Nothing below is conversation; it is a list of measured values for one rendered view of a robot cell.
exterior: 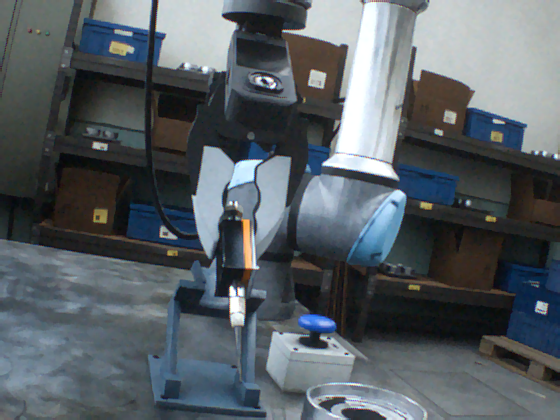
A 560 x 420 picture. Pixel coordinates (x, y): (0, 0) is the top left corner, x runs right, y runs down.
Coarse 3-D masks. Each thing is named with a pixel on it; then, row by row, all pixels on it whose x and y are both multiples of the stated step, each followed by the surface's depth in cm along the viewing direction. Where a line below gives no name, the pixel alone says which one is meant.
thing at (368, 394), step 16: (320, 384) 55; (336, 384) 56; (352, 384) 57; (352, 400) 56; (368, 400) 56; (384, 400) 56; (400, 400) 55; (304, 416) 51; (320, 416) 49; (336, 416) 48; (352, 416) 54; (368, 416) 54; (384, 416) 53; (416, 416) 53
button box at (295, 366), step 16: (288, 336) 69; (304, 336) 68; (272, 352) 69; (288, 352) 64; (304, 352) 64; (320, 352) 64; (336, 352) 66; (272, 368) 68; (288, 368) 63; (304, 368) 64; (320, 368) 64; (336, 368) 65; (352, 368) 65; (288, 384) 63; (304, 384) 64
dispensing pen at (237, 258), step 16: (224, 208) 55; (240, 208) 54; (224, 224) 51; (240, 224) 51; (224, 240) 50; (240, 240) 50; (224, 256) 49; (240, 256) 49; (224, 272) 49; (240, 272) 49; (224, 288) 50; (240, 288) 49; (240, 304) 48; (240, 320) 47; (240, 336) 47; (240, 352) 46; (240, 368) 45
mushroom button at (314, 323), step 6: (300, 318) 67; (306, 318) 66; (312, 318) 66; (318, 318) 67; (324, 318) 67; (300, 324) 66; (306, 324) 66; (312, 324) 65; (318, 324) 65; (324, 324) 66; (330, 324) 66; (312, 330) 65; (318, 330) 65; (324, 330) 65; (330, 330) 66; (312, 336) 67; (318, 336) 67
